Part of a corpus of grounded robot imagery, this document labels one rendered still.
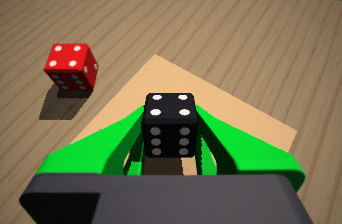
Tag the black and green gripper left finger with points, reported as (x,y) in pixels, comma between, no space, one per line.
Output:
(104,151)

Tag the tan flat mat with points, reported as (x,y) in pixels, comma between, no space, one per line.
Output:
(161,76)

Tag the black die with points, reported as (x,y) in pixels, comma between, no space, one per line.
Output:
(170,125)

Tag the red die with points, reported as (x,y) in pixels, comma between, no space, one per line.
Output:
(72,67)

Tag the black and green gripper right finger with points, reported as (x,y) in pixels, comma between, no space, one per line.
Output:
(239,153)

